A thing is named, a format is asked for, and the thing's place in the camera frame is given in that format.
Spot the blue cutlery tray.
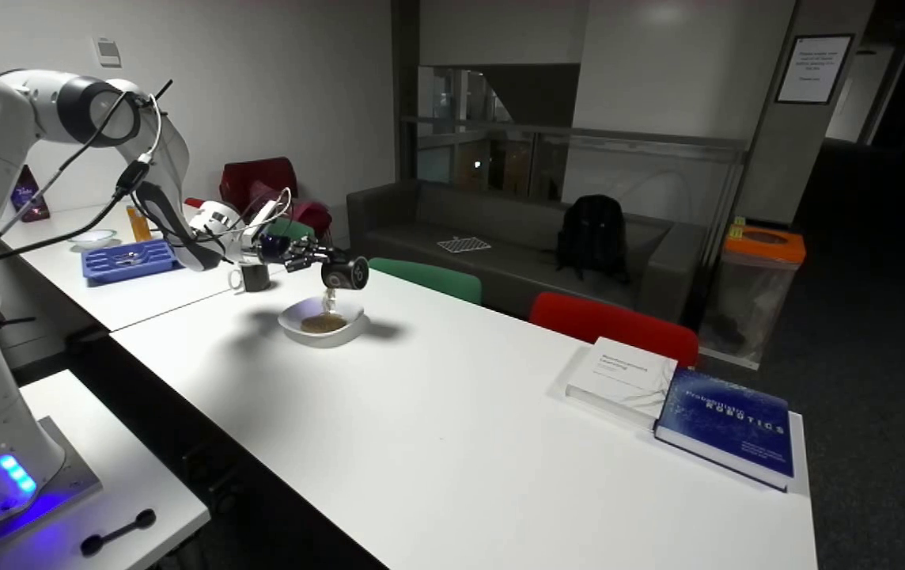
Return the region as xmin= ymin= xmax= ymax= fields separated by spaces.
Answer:
xmin=78 ymin=238 xmax=183 ymax=289

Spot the framed wall notice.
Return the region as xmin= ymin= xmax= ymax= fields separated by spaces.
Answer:
xmin=775 ymin=33 xmax=859 ymax=107

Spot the grey sofa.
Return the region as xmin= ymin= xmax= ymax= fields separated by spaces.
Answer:
xmin=345 ymin=182 xmax=708 ymax=319

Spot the wide green chair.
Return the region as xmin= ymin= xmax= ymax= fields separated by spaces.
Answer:
xmin=263 ymin=216 xmax=320 ymax=245

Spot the orange bottle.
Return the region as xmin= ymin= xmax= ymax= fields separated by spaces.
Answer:
xmin=122 ymin=202 xmax=154 ymax=245

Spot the white plate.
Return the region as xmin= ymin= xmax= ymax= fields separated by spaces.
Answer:
xmin=274 ymin=296 xmax=370 ymax=349

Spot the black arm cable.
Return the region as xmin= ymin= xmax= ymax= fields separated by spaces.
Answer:
xmin=0 ymin=76 xmax=178 ymax=283

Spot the blue book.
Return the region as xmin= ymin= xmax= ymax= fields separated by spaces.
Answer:
xmin=653 ymin=368 xmax=796 ymax=495

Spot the black dumbbell-shaped tool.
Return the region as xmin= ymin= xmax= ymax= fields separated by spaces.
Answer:
xmin=78 ymin=506 xmax=158 ymax=560

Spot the paper sheet on sofa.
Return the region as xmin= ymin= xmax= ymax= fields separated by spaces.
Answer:
xmin=433 ymin=230 xmax=496 ymax=258

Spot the black mug with white handle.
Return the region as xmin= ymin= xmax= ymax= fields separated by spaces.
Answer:
xmin=225 ymin=260 xmax=274 ymax=296

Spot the red chair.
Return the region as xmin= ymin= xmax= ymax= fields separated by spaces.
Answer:
xmin=525 ymin=289 xmax=702 ymax=371

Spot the black backpack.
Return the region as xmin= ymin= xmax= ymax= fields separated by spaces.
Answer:
xmin=554 ymin=192 xmax=632 ymax=286

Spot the white camera cable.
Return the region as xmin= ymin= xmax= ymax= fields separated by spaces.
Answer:
xmin=250 ymin=185 xmax=297 ymax=230

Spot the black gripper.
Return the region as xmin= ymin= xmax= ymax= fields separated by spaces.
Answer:
xmin=258 ymin=230 xmax=350 ymax=283

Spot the bin with orange lid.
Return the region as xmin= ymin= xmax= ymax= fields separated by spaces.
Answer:
xmin=699 ymin=220 xmax=810 ymax=368

